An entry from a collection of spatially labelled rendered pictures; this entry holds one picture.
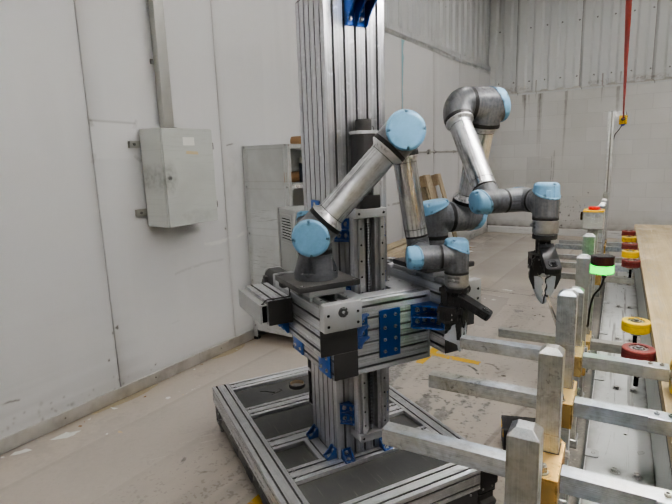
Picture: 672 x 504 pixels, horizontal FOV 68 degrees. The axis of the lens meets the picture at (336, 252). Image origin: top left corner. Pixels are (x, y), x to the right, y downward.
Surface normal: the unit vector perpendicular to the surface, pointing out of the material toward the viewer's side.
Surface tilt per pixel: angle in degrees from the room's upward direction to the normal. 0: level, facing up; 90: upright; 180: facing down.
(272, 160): 90
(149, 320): 90
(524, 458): 90
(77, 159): 90
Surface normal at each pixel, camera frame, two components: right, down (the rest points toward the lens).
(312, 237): -0.11, 0.28
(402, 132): 0.07, 0.09
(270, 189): -0.55, 0.17
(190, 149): 0.84, 0.07
